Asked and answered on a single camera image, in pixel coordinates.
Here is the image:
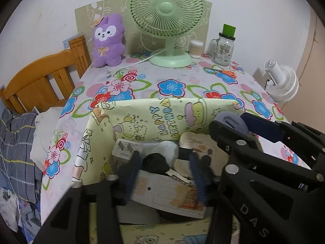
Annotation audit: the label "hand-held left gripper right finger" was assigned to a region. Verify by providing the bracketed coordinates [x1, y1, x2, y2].
[188, 152, 235, 244]

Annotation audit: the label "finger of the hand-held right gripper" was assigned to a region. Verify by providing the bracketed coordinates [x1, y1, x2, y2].
[240, 112, 325, 171]
[209, 120, 324, 188]

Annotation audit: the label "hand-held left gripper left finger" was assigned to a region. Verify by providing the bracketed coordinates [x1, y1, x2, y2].
[32, 150, 142, 244]

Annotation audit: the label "lavender round gadget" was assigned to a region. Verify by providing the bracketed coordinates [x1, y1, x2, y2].
[215, 111, 250, 136]

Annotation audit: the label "black round object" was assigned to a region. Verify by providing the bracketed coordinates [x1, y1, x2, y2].
[142, 153, 170, 174]

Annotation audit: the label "white power adapter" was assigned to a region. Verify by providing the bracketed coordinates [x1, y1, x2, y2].
[112, 138, 145, 176]

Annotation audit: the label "cream cartoon dog gadget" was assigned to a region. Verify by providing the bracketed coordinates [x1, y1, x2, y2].
[175, 132, 224, 181]

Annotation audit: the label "white box orange print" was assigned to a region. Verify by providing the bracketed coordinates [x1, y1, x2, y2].
[131, 170, 207, 219]

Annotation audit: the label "yellow cartoon print storage box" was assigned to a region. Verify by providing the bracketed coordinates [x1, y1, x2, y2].
[72, 98, 245, 244]

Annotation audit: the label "white floor fan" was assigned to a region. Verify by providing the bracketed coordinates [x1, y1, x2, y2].
[263, 59, 299, 103]

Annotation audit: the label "floral tablecloth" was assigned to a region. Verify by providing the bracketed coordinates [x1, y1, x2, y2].
[41, 52, 313, 228]

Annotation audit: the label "beige door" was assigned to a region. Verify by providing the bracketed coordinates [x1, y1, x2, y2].
[296, 5, 325, 97]

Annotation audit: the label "glass jar mug green lid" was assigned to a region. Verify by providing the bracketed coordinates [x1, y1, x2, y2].
[209, 24, 236, 66]

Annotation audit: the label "clear cotton swab container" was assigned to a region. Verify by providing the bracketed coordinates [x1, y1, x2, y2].
[190, 40, 204, 59]

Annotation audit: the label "white pillow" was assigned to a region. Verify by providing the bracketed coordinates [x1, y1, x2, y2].
[30, 106, 64, 168]

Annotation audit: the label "printed bed sheet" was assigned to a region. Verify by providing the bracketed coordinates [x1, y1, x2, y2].
[0, 187, 42, 234]

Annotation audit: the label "blue plaid blanket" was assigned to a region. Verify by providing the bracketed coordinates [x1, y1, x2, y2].
[0, 107, 43, 204]

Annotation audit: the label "purple plush toy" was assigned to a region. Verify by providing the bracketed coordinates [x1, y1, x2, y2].
[91, 14, 126, 68]

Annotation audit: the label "wooden bed headboard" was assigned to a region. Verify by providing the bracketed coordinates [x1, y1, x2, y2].
[0, 36, 92, 115]

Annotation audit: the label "green desk fan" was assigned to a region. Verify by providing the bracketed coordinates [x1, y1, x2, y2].
[129, 0, 206, 68]

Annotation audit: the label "beige printed board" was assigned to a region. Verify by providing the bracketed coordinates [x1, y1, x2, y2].
[74, 0, 212, 56]

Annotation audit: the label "orange handled scissors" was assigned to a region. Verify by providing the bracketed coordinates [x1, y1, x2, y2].
[204, 67, 235, 78]

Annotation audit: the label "white fan cable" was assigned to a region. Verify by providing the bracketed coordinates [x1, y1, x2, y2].
[122, 49, 165, 70]

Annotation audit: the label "blue wall poster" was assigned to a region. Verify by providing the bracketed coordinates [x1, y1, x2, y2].
[63, 34, 79, 49]

